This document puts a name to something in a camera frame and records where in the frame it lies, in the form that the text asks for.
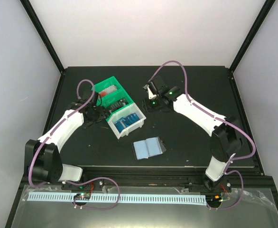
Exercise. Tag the green double compartment bin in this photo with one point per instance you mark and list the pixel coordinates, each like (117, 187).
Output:
(112, 97)

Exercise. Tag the right black frame post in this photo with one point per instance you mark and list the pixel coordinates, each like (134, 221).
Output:
(268, 4)

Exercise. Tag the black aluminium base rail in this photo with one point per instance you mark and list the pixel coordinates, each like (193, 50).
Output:
(190, 177)

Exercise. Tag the left black frame post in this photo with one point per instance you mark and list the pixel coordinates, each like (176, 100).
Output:
(42, 33)

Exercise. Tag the left circuit board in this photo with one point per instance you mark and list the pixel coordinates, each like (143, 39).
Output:
(82, 196)

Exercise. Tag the red and white cards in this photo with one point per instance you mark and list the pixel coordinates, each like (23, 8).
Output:
(108, 90)

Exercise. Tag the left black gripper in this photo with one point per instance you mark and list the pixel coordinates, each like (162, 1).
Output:
(102, 115)

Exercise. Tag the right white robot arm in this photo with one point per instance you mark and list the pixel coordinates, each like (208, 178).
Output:
(225, 140)

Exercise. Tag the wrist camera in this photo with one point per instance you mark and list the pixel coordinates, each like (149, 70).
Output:
(156, 88)
(96, 100)

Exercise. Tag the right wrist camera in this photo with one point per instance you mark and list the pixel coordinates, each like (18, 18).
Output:
(156, 88)

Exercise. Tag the white plastic card bin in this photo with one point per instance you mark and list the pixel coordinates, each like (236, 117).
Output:
(133, 108)

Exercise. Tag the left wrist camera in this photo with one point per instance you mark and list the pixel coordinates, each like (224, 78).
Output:
(96, 100)

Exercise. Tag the blue cards in bin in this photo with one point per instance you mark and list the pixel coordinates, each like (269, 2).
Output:
(125, 122)

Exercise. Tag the black frame post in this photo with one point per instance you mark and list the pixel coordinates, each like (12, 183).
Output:
(268, 4)
(42, 33)

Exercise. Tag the right circuit board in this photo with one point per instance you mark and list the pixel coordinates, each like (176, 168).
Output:
(217, 198)

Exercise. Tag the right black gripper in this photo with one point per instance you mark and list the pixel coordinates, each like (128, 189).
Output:
(148, 107)

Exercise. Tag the circuit board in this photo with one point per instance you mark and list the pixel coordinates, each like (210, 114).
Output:
(82, 196)
(217, 198)

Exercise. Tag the white slotted cable duct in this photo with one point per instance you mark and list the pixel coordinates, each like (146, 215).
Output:
(122, 198)

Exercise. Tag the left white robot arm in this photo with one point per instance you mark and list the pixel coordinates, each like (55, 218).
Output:
(42, 156)

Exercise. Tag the clear sleeve card holder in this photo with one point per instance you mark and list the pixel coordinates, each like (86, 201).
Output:
(148, 148)

